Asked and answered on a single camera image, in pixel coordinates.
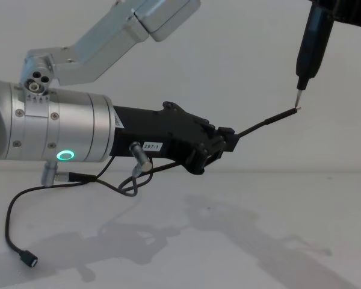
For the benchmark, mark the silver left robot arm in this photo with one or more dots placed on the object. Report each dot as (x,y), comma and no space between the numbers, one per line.
(72,126)

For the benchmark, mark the black pen-shaped pointed tool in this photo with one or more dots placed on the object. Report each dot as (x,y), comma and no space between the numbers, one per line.
(313,51)

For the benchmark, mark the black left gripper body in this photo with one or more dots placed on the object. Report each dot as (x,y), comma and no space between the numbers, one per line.
(150,126)

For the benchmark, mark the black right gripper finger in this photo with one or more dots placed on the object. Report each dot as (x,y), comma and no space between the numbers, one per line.
(352,12)

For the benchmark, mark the white table cloth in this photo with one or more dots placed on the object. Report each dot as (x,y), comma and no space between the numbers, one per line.
(198,241)

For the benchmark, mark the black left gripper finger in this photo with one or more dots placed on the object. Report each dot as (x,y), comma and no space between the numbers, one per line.
(198,159)
(228,140)

